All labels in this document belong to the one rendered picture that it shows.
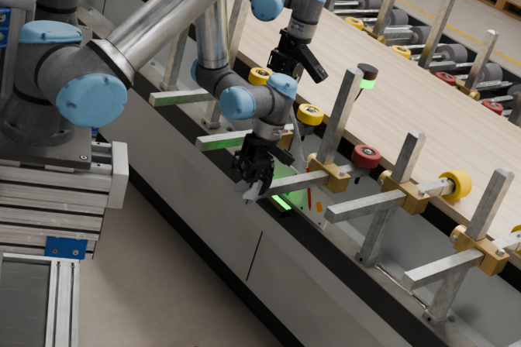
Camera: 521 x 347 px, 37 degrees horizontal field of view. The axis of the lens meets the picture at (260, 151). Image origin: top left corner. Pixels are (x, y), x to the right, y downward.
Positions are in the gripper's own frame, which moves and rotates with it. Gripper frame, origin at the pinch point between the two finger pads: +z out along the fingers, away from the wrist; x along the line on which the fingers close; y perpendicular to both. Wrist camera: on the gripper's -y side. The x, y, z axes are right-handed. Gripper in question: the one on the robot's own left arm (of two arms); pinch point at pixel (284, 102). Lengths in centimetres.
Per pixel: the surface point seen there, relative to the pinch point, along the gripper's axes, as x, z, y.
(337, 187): 1.9, 14.6, -23.4
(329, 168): -0.3, 12.0, -18.6
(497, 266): 19, 3, -70
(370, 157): -10.7, 8.3, -25.7
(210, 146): 14.4, 15.5, 11.5
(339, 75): -59, 9, 7
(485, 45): -113, -6, -26
